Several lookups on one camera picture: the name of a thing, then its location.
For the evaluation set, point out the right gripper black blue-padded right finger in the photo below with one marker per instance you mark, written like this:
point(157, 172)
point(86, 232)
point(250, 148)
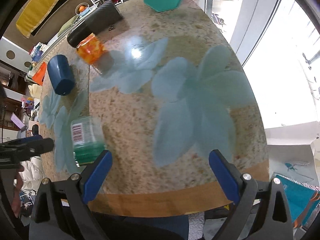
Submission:
point(273, 219)

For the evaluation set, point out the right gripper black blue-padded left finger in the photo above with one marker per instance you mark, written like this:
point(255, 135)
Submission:
point(61, 208)

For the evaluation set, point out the clear green plastic cup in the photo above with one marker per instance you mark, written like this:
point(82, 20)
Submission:
point(88, 140)

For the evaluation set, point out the dark blue plastic cup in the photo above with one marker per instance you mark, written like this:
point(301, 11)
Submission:
point(61, 75)

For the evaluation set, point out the orange patterned cup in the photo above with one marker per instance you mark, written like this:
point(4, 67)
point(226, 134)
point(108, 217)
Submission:
point(91, 49)

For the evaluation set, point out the white cardboard box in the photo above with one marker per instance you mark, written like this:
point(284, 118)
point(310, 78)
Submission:
point(293, 152)

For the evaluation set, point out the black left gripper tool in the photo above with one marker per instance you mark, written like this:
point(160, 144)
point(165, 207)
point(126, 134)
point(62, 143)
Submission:
point(16, 151)

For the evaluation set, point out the orange tissue pack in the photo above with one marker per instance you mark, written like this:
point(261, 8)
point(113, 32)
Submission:
point(38, 77)

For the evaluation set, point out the bowl with oranges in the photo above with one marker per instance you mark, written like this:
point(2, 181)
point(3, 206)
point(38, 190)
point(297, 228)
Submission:
point(82, 9)

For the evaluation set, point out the yellow cloth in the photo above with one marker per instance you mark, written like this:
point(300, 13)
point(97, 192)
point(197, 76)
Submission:
point(33, 15)

